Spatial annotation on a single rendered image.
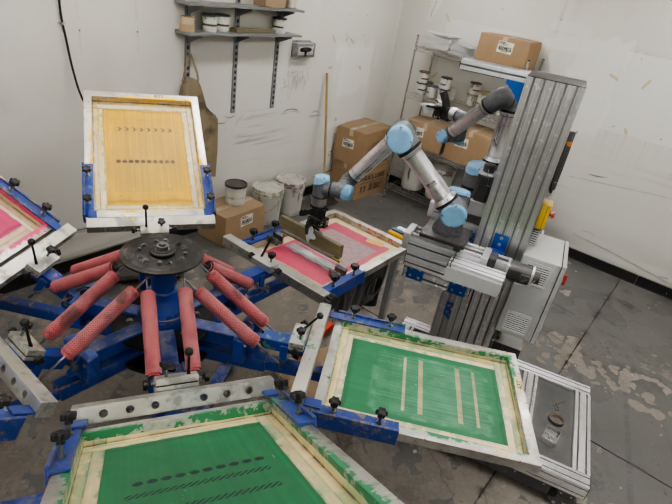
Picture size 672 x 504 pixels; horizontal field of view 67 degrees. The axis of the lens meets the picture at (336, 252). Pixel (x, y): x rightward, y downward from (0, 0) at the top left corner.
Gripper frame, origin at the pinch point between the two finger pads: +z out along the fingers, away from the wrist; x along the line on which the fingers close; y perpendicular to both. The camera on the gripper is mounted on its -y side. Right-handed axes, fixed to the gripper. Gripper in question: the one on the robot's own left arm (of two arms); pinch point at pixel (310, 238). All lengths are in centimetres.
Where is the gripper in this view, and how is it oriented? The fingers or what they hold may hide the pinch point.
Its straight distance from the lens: 259.7
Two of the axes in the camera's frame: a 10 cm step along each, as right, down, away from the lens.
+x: 6.3, -3.0, 7.2
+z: -1.4, 8.6, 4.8
